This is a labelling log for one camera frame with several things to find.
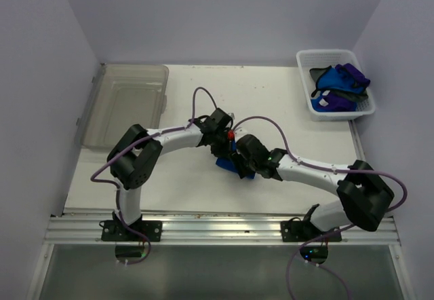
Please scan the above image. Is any blue towel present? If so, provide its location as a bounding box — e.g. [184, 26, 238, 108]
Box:
[216, 157, 256, 179]
[309, 67, 357, 112]

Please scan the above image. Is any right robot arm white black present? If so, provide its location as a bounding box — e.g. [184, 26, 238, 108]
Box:
[235, 133, 395, 241]

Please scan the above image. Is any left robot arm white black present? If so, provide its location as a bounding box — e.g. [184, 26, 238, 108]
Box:
[106, 108, 233, 241]

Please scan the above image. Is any purple towel in basket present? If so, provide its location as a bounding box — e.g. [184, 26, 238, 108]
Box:
[328, 63, 366, 111]

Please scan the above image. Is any clear plastic bin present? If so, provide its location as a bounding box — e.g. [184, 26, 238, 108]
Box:
[75, 64, 169, 150]

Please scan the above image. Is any grey towel in basket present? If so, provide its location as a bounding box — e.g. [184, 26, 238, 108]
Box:
[309, 64, 370, 102]

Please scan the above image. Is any white plastic basket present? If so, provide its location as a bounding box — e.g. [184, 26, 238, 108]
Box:
[296, 49, 376, 121]

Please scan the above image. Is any blue towel in basket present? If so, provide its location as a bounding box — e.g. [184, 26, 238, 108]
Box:
[309, 67, 357, 112]

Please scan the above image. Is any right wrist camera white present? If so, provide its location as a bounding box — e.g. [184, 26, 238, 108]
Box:
[227, 127, 249, 143]

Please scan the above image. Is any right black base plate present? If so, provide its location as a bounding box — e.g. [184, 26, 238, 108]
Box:
[280, 217, 334, 242]

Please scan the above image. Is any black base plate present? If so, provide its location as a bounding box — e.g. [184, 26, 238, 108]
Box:
[99, 220, 163, 242]
[280, 217, 334, 242]

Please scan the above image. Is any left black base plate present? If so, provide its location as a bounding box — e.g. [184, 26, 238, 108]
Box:
[99, 220, 163, 242]

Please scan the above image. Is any aluminium rail frame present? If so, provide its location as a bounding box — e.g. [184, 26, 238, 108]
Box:
[42, 174, 403, 246]

